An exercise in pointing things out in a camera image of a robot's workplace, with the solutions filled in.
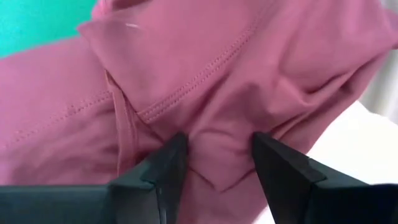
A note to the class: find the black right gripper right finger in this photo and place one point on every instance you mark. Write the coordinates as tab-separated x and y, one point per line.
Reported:
295	202

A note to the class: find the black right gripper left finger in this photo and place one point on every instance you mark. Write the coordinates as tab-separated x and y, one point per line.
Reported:
93	205

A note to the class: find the white garment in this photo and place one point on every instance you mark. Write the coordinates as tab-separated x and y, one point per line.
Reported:
348	149

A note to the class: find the maroon garment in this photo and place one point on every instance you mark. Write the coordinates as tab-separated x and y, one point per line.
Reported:
186	62

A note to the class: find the green table mat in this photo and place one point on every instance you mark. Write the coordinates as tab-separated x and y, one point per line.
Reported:
31	25

